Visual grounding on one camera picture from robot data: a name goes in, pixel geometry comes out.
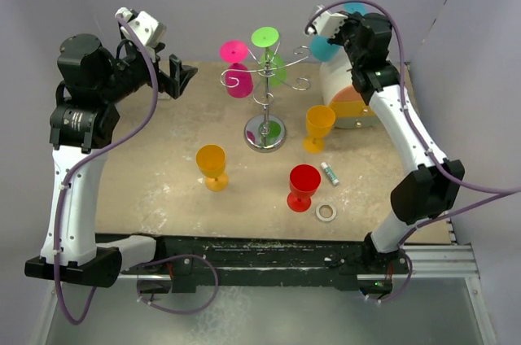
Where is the red plastic wine glass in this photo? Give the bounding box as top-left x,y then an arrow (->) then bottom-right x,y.
287,164 -> 322,212

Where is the blue plastic wine glass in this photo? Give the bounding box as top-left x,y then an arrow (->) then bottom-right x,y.
308,11 -> 344,62

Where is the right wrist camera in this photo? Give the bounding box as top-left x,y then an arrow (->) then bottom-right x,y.
304,11 -> 348,40

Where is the aluminium rail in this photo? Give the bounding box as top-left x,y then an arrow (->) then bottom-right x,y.
405,245 -> 479,278

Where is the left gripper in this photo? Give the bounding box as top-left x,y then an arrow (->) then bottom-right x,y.
98,40 -> 195,104

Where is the orange wine glass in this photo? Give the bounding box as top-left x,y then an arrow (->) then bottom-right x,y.
196,144 -> 229,192
303,105 -> 336,154

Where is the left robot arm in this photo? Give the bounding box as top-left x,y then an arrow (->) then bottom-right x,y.
24,34 -> 198,288

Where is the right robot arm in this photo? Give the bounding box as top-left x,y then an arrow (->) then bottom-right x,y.
326,11 -> 465,273

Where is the green plastic wine glass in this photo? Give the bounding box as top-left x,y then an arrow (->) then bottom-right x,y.
251,26 -> 287,87

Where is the white tape roll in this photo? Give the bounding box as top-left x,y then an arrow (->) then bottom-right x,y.
315,202 -> 337,223

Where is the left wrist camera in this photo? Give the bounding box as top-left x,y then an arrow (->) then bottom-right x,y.
115,7 -> 167,59

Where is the white green glue stick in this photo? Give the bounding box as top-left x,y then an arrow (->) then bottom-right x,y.
321,162 -> 339,186

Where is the white round drawer box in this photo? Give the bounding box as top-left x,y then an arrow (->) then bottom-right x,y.
319,53 -> 379,129

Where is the pink plastic wine glass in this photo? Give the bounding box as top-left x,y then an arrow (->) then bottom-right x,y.
219,40 -> 253,98

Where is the black base frame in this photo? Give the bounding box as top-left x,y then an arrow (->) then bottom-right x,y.
95,233 -> 410,294

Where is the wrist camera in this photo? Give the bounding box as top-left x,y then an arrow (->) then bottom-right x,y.
115,7 -> 167,59
304,11 -> 348,40

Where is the chrome wine glass rack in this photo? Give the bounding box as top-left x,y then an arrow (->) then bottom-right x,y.
220,42 -> 311,153

